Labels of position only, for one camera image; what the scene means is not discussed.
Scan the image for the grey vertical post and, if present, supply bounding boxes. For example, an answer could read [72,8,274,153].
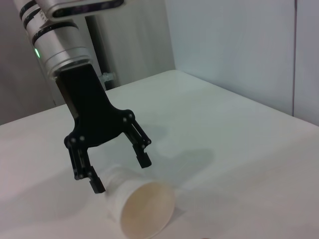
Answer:
[84,13,118,91]

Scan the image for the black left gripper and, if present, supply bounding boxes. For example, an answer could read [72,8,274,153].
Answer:
[56,63,153,195]

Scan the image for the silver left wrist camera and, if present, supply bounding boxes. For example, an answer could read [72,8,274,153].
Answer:
[36,0,125,19]

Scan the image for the white paper cup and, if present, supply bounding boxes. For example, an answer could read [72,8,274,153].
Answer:
[99,165,176,239]

